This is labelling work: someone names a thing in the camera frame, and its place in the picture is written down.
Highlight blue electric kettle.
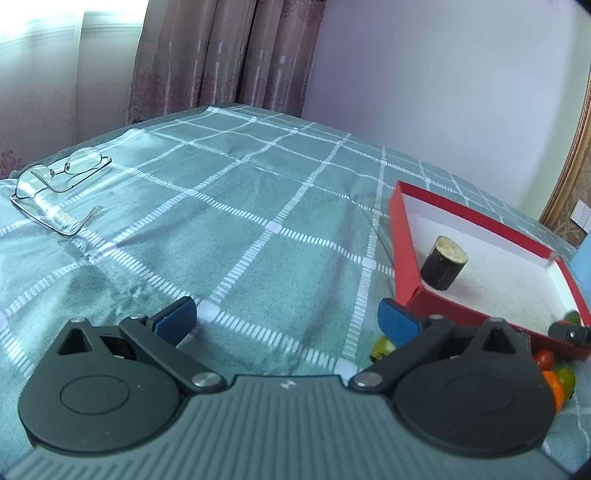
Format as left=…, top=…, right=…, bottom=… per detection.
left=571, top=249, right=591, bottom=282

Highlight sheer white curtain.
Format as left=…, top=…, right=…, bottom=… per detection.
left=0, top=0, right=148, bottom=181

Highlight brown patterned curtain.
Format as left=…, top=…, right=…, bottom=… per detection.
left=124, top=0, right=326, bottom=125

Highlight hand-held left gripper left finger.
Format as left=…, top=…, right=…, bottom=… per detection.
left=58, top=296, right=227, bottom=396

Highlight golden wooden wall frame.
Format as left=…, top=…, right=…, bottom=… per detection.
left=538, top=69, right=591, bottom=227

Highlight white wall switch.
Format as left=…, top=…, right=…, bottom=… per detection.
left=570, top=199, right=591, bottom=232

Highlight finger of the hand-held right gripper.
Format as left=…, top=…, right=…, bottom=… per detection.
left=549, top=319, right=591, bottom=348

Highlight red cardboard box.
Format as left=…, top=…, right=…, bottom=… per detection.
left=388, top=180, right=591, bottom=361

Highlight metal-framed eyeglasses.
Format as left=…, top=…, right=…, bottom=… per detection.
left=10, top=147, right=113, bottom=237

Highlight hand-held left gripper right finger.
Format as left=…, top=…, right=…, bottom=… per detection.
left=348, top=298, right=536, bottom=398

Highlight orange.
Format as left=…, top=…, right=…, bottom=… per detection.
left=541, top=369, right=566, bottom=413

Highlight green checked tablecloth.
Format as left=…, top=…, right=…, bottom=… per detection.
left=0, top=105, right=591, bottom=480

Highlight cucumber piece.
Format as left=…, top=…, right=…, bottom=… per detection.
left=369, top=335, right=399, bottom=363

